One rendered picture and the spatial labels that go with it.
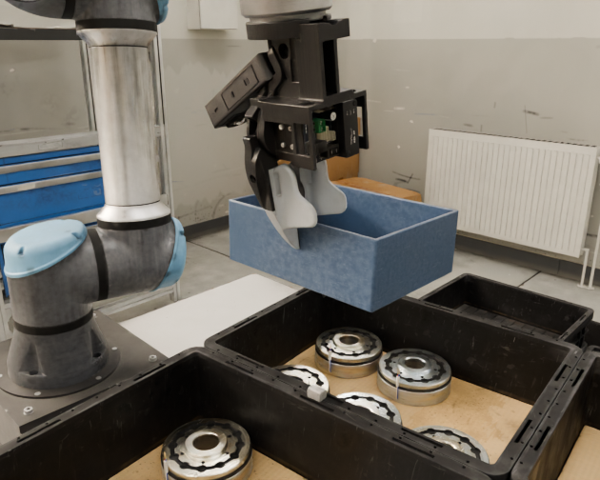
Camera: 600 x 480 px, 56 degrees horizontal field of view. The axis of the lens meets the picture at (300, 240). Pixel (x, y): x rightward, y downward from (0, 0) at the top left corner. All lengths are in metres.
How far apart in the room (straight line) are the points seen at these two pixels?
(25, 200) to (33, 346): 1.62
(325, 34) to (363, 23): 3.73
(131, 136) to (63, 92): 2.59
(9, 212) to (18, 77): 1.07
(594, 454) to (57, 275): 0.75
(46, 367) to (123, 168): 0.32
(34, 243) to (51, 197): 1.68
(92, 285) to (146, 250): 0.09
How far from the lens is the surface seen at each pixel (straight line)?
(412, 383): 0.81
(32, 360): 0.97
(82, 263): 0.90
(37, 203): 2.55
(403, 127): 4.01
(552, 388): 0.72
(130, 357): 1.01
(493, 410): 0.84
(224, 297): 1.43
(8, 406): 0.95
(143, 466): 0.74
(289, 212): 0.53
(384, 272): 0.53
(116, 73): 0.90
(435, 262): 0.61
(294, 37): 0.47
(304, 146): 0.49
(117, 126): 0.91
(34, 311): 0.92
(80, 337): 0.95
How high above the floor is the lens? 1.30
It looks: 19 degrees down
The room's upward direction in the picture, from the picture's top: straight up
